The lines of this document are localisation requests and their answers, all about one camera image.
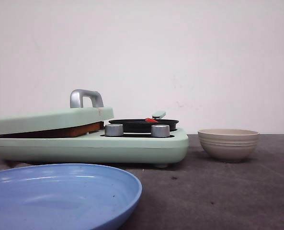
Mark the breakfast maker lid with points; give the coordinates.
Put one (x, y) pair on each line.
(86, 107)

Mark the bread slice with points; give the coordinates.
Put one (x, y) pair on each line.
(69, 132)
(96, 127)

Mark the beige ribbed bowl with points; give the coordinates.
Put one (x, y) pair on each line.
(230, 145)

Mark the shrimp pieces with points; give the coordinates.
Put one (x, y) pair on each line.
(150, 120)

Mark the mint green breakfast maker base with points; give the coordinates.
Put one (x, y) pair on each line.
(98, 148)

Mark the black frying pan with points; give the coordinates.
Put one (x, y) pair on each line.
(140, 126)

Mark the right silver knob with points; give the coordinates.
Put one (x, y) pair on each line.
(160, 131)

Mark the silver knob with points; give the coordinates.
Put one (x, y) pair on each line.
(160, 131)
(114, 130)

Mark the left silver knob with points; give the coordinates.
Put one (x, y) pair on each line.
(114, 130)

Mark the blue plate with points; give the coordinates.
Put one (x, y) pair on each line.
(67, 197)

